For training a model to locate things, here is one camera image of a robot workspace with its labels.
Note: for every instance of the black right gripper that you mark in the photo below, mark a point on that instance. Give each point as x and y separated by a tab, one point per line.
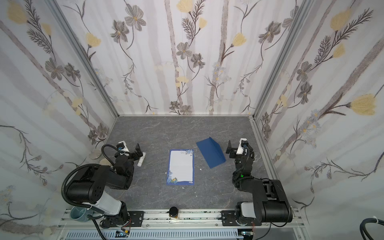
235	153

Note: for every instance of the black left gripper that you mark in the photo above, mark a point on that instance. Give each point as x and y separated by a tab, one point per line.
132	153

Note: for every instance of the dark blue envelope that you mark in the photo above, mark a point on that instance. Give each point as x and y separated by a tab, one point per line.
211	152

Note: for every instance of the white letter with blue border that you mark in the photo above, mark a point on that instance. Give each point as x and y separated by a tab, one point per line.
181	168

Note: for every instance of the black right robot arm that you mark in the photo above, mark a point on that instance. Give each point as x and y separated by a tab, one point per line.
269	201

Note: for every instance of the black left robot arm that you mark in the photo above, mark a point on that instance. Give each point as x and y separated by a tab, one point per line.
85	186

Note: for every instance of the white glue stick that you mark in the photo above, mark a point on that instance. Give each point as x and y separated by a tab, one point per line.
141	160

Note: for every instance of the glass jar with cork lid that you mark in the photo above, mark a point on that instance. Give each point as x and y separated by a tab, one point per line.
96	156

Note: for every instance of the teal cup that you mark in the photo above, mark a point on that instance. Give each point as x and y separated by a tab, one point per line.
80	214

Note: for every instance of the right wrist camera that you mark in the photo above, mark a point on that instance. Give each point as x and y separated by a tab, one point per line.
243	142

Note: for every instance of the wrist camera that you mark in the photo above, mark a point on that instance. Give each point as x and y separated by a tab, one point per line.
122	147
243	142

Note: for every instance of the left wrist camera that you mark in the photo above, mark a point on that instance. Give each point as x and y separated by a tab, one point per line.
122	147

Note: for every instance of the aluminium mounting rail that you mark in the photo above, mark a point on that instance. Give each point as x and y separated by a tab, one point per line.
187	219

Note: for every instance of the black cylinder on rail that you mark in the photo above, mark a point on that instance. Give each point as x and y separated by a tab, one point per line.
174	213

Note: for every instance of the white perforated cable duct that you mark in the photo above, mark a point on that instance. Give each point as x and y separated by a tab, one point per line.
188	234

